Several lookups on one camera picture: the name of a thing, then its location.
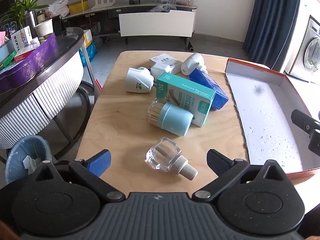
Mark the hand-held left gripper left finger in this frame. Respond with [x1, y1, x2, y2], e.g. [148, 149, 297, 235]
[32, 149, 125, 203]

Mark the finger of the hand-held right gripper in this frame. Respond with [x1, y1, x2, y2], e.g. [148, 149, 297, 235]
[291, 109, 320, 133]

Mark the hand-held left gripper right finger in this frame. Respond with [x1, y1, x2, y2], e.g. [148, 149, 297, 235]
[192, 149, 288, 203]

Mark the orange-rimmed cardboard box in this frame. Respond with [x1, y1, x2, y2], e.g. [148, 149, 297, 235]
[225, 58, 320, 179]

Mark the clear glass bottle ribbed cap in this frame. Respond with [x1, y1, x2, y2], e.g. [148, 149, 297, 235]
[146, 137, 198, 181]

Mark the light blue toothpick holder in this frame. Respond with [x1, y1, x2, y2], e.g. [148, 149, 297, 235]
[146, 98, 195, 137]

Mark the blue plastic box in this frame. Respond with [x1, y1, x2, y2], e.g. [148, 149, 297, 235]
[188, 67, 229, 110]

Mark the teal bandage box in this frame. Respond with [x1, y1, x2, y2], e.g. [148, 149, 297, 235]
[156, 72, 217, 127]

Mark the white plug-in device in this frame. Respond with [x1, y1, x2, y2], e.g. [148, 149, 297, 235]
[126, 67, 157, 94]
[181, 53, 208, 76]

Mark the large white charger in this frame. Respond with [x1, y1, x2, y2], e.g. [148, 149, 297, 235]
[151, 60, 182, 77]

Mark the silver washing machine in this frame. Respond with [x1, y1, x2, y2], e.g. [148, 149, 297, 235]
[285, 15, 320, 82]

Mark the blue trash bin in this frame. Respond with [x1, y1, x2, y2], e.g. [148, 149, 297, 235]
[5, 135, 52, 185]

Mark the white ribbed round table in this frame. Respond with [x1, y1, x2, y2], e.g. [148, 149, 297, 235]
[0, 27, 100, 163]

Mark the dark blue curtain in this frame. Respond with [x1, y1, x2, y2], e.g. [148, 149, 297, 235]
[242, 0, 303, 70]

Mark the blue plastic bag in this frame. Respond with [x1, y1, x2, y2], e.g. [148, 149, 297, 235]
[79, 41, 98, 67]

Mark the white labelled carton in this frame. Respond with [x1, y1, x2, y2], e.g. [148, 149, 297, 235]
[149, 54, 177, 65]

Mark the purple patterned box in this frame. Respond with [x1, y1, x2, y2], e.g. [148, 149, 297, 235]
[0, 33, 59, 93]

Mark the white and yellow box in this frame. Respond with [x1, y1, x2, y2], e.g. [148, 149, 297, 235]
[82, 29, 93, 48]

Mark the red flat box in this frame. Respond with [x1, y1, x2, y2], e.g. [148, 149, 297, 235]
[14, 47, 38, 63]

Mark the green flat box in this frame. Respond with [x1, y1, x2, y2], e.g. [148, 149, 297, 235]
[0, 51, 18, 68]

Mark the white pot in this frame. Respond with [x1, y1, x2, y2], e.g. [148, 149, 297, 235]
[34, 19, 54, 39]

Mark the white and blue carton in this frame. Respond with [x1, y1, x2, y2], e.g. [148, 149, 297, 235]
[11, 26, 33, 49]

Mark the white curved television stand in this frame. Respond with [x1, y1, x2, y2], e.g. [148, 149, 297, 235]
[61, 2, 198, 50]

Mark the white router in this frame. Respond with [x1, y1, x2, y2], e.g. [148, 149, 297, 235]
[91, 0, 115, 10]

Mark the white plastic bag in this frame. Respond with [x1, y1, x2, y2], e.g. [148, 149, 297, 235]
[47, 0, 70, 18]

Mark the grey blue cloth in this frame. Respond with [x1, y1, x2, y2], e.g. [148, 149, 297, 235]
[147, 4, 178, 13]

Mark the clear organizer with small items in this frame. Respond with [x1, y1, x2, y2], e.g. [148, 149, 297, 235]
[155, 0, 195, 7]

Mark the leafy green plant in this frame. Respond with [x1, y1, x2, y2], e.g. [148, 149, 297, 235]
[0, 0, 50, 28]

